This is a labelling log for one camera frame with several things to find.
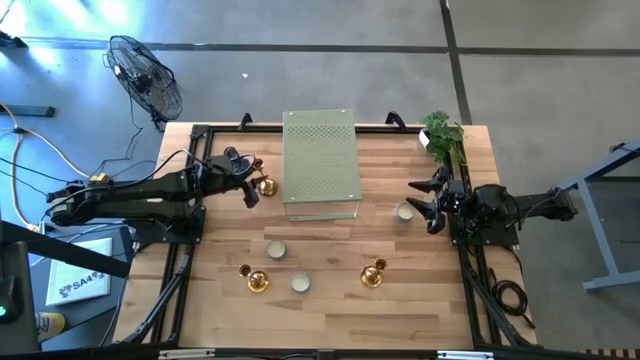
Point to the green plant in white pot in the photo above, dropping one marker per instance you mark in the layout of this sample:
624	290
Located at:
442	137

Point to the black floor fan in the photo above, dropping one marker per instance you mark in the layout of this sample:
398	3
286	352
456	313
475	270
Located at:
145	80

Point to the black floor bar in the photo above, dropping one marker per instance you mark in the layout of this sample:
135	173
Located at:
30	111

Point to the small round candle tin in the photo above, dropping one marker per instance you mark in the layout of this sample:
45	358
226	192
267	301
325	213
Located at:
300	282
404	212
276	249

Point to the gold candlestick holder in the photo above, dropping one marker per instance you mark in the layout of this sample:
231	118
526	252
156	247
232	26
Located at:
371	276
258	281
268	187

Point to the black device with indicator light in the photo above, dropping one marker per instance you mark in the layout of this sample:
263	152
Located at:
17	300

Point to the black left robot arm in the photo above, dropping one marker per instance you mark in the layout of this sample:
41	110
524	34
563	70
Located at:
150	187

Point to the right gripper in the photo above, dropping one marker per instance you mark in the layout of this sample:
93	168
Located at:
455	205

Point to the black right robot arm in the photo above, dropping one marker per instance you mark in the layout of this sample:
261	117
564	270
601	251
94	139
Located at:
530	205

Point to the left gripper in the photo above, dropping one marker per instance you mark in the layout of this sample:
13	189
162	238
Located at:
232	175

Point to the green perforated metal shelf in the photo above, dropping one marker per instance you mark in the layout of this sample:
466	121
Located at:
320	160

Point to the blue-grey metal table frame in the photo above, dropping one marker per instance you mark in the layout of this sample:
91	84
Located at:
597	230

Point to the black aluminium table frame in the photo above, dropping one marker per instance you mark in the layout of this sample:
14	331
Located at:
240	129

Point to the white printed box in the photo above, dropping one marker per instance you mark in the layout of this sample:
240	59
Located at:
80	270

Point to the black desk beam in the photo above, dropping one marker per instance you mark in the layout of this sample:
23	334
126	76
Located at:
65	250

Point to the person's yellow shoe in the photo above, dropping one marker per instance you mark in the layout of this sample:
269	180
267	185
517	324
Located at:
50	325

